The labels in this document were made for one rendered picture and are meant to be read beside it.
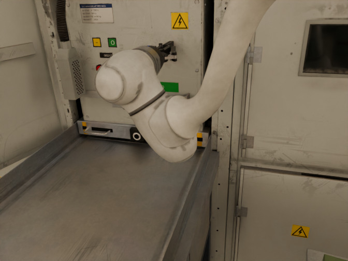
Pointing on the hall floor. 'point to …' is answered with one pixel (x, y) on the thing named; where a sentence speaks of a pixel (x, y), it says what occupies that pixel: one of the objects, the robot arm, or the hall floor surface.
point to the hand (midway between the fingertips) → (168, 47)
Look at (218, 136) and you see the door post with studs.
